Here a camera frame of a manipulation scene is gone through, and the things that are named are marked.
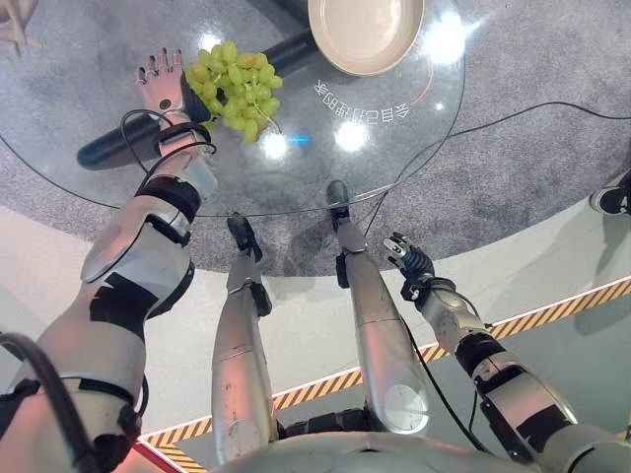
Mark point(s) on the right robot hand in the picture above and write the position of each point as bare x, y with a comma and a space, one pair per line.
416, 261

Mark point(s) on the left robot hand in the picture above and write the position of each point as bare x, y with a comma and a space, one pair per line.
160, 91

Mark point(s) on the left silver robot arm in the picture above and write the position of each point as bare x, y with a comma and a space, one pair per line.
123, 276

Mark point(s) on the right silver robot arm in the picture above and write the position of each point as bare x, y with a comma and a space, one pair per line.
517, 399

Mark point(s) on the beige round plate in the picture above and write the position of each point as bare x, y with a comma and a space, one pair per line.
365, 32

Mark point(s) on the black table base bar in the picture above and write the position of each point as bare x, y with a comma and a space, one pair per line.
111, 148

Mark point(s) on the green grape bunch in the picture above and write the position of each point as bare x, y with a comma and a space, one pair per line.
236, 91

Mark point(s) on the right silver robot leg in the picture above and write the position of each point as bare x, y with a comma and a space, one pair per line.
377, 335

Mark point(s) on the silver robot leg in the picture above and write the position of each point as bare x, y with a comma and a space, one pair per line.
377, 335
241, 355

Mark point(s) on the round glass table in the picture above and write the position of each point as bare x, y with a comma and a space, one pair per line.
345, 172

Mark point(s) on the yellow black hazard tape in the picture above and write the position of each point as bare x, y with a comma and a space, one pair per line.
542, 313

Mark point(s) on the light wooden furniture piece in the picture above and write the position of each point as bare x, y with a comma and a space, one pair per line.
12, 32

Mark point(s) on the left silver robot leg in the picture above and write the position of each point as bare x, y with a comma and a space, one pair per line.
241, 355

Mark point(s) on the silver robot torso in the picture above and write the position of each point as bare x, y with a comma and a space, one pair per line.
345, 453

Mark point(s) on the person's black shoe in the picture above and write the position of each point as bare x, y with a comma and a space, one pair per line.
613, 199

